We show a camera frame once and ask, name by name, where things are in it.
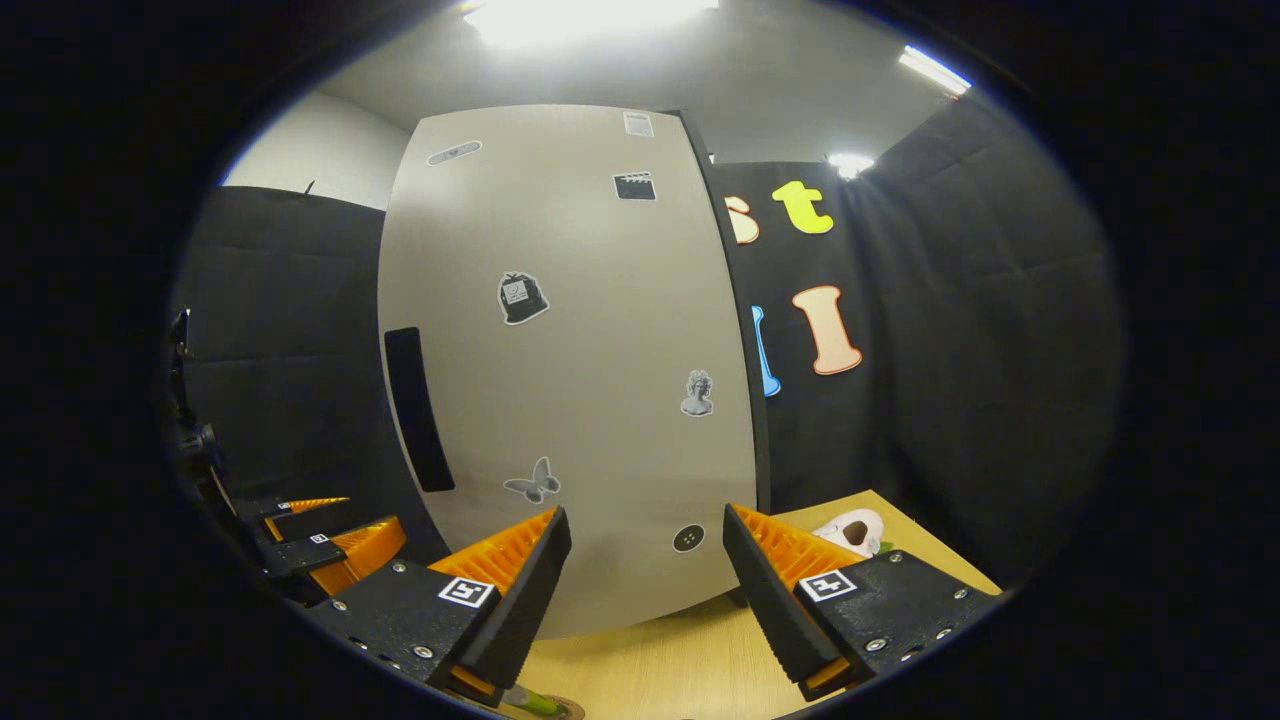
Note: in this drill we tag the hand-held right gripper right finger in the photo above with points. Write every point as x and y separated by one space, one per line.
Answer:
770 600

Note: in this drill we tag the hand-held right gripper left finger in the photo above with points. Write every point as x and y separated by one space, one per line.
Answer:
525 600

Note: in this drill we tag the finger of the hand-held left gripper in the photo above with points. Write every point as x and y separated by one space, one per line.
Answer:
300 557
310 522

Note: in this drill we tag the green label plastic bottle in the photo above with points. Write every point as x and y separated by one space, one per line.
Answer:
535 702

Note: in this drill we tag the round brown coaster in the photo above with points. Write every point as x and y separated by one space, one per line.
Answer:
568 710

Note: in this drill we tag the beige cabinet door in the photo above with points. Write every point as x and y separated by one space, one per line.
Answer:
590 380

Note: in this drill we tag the dark grey cabinet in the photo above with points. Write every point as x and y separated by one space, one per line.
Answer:
747 360

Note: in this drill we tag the pink round pot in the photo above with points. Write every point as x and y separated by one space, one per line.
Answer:
848 530

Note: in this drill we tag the black backdrop cloth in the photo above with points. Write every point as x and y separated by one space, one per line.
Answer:
1000 350

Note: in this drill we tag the ceiling light panel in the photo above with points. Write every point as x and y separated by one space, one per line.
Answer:
590 15
850 164
935 70

